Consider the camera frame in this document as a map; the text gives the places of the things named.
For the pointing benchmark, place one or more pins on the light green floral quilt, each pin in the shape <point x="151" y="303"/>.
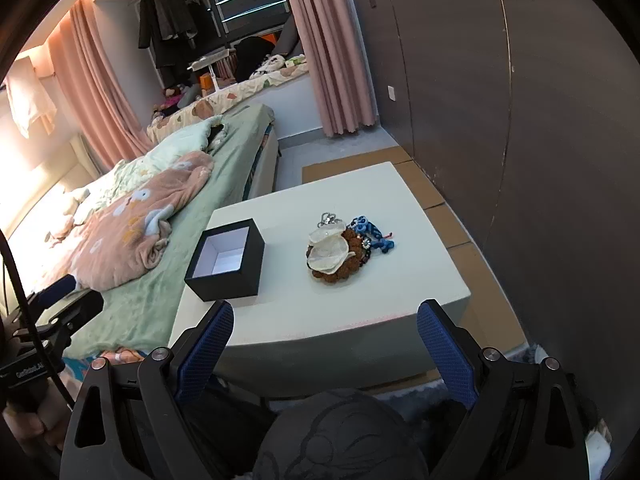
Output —
<point x="126" y="177"/>

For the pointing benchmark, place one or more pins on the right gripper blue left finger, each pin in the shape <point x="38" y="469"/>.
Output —
<point x="198" y="350"/>

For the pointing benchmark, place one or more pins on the pink curtain far left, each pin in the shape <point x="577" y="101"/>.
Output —
<point x="90" y="86"/>

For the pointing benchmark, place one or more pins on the white wall switch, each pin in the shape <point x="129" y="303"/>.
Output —
<point x="391" y="93"/>

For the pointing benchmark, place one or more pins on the white shell pendant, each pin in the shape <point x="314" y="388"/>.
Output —
<point x="329" y="249"/>

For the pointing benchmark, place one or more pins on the green bed sheet mattress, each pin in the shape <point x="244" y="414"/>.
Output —
<point x="140" y="314"/>

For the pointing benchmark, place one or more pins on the pink fleece blanket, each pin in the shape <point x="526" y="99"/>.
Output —
<point x="125" y="240"/>

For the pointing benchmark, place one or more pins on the hanging dark clothes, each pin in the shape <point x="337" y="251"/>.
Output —
<point x="166" y="27"/>

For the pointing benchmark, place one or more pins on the pink curtain by wardrobe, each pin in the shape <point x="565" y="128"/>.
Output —
<point x="336" y="64"/>

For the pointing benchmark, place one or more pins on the dark brown wardrobe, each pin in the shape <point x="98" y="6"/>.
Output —
<point x="525" y="113"/>

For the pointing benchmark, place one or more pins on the black jewelry box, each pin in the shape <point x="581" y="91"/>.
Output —
<point x="227" y="262"/>

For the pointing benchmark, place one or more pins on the floral window seat cushion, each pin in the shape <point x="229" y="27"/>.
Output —
<point x="221" y="101"/>

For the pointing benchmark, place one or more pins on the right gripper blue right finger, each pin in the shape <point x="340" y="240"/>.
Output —
<point x="452" y="349"/>

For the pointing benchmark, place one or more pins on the brown cardboard floor sheet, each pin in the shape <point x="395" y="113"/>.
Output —
<point x="489" y="316"/>

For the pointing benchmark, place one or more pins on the white low table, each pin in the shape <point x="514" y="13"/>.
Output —
<point x="347" y="262"/>

